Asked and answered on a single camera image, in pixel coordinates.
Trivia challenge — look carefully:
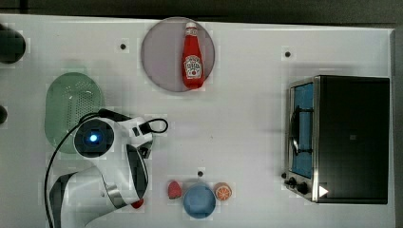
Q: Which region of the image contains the black toaster oven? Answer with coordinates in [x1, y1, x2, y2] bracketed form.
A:
[281, 75, 391, 204]

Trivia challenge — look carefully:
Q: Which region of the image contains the black cylindrical cup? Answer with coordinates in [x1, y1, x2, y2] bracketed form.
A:
[0, 105, 8, 124]
[0, 25, 27, 64]

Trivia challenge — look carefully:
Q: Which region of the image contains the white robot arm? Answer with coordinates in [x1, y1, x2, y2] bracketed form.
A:
[45, 108, 153, 228]

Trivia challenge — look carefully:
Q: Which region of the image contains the red ketchup bottle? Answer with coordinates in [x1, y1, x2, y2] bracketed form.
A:
[182, 22, 204, 89]

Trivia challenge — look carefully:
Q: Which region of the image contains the grey round plate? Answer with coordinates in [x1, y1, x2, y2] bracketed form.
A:
[141, 17, 215, 92]

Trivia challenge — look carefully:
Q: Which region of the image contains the orange half slice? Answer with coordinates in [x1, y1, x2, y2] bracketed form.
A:
[214, 182, 232, 201]

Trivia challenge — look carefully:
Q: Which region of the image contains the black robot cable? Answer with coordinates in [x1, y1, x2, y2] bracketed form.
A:
[44, 108, 169, 228]

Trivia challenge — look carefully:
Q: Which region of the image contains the red strawberry toy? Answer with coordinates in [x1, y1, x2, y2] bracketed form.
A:
[167, 181, 182, 200]

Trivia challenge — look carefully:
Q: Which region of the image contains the blue bowl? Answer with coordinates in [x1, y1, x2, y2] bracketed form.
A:
[182, 184, 216, 219]

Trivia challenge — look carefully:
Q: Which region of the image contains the small red fruit toy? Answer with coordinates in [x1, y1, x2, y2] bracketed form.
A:
[131, 199, 144, 209]

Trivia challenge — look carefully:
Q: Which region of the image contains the green perforated colander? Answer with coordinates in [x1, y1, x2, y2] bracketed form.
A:
[45, 72, 105, 147]

